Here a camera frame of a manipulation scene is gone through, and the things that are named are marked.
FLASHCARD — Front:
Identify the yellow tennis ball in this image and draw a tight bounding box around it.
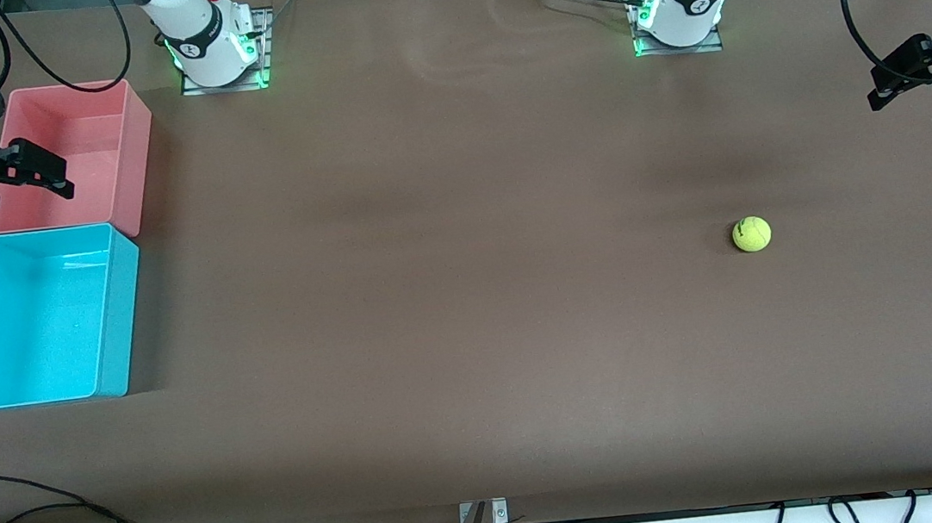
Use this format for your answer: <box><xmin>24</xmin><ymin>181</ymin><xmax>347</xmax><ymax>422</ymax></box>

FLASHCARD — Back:
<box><xmin>730</xmin><ymin>214</ymin><xmax>774</xmax><ymax>255</ymax></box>

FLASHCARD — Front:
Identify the pink plastic bin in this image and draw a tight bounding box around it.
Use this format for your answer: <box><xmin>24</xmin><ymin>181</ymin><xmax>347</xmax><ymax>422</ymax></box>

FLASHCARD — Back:
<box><xmin>0</xmin><ymin>75</ymin><xmax>166</xmax><ymax>252</ymax></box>

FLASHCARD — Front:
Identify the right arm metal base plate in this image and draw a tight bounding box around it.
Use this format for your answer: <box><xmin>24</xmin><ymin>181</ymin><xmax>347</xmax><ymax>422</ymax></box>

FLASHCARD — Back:
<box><xmin>174</xmin><ymin>9</ymin><xmax>278</xmax><ymax>98</ymax></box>

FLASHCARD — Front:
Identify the blue plastic bin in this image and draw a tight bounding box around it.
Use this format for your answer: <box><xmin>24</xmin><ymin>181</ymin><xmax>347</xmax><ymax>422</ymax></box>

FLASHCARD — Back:
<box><xmin>0</xmin><ymin>219</ymin><xmax>156</xmax><ymax>411</ymax></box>

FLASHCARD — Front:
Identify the silver table edge bracket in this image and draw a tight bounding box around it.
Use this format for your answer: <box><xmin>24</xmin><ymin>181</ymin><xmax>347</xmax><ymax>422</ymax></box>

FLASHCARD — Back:
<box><xmin>457</xmin><ymin>496</ymin><xmax>511</xmax><ymax>523</ymax></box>

